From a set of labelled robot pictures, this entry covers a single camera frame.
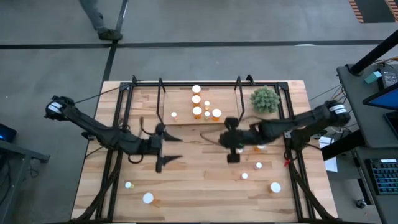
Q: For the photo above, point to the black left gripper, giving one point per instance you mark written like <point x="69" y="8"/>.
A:
<point x="154" y="146"/>

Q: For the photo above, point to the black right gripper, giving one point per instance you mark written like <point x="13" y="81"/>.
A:
<point x="233" y="138"/>

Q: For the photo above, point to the orange medicine bottle white cap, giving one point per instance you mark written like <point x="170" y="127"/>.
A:
<point x="197" y="111"/>
<point x="148" y="198"/>
<point x="261" y="147"/>
<point x="196" y="99"/>
<point x="216" y="113"/>
<point x="275" y="187"/>
<point x="196" y="89"/>

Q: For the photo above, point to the small pink medicine bottle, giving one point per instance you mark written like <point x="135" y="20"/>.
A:
<point x="258" y="165"/>
<point x="244" y="176"/>

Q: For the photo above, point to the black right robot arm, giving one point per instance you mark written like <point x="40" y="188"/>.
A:
<point x="298" y="121"/>

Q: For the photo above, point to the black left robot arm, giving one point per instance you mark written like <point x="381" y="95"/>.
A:
<point x="93" y="127"/>

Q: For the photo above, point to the green potted plant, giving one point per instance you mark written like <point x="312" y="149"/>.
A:
<point x="265" y="99"/>

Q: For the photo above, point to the red zip tie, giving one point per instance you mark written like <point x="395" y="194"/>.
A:
<point x="286" y="161"/>

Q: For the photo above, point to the white paper sheet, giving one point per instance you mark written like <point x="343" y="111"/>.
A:
<point x="326" y="141"/>
<point x="331" y="164"/>

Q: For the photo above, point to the black desk crossbar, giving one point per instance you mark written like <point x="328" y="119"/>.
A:
<point x="342" y="145"/>

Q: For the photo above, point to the grey desk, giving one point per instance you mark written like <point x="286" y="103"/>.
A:
<point x="385" y="208"/>
<point x="354" y="109"/>

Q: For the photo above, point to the black caster wheel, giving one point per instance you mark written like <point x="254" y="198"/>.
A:
<point x="360" y="203"/>

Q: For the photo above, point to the grey side table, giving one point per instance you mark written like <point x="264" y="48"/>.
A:
<point x="18" y="152"/>

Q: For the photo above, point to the teal box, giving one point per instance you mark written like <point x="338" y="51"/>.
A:
<point x="373" y="77"/>

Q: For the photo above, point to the person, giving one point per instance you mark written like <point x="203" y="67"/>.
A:
<point x="93" y="15"/>

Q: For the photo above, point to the monitor with blue screen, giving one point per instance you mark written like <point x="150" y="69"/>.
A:
<point x="384" y="99"/>

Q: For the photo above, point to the backlit keyboard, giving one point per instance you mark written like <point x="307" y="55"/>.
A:
<point x="385" y="175"/>

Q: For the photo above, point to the black tablet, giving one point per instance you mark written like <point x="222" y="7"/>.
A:
<point x="392" y="123"/>

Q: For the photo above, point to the black slanted pole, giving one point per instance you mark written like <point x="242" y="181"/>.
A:
<point x="373" y="54"/>

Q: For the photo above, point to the black device blue light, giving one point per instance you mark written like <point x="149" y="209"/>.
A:
<point x="5" y="132"/>

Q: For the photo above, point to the black power adapter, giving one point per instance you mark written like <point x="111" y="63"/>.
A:
<point x="389" y="78"/>

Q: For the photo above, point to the black mat orange stripes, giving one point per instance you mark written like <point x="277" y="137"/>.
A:
<point x="374" y="9"/>

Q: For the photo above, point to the wooden shelf black metal frame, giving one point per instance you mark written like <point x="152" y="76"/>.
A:
<point x="183" y="99"/>

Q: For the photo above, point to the black aluminium table frame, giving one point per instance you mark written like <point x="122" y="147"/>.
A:
<point x="217" y="84"/>

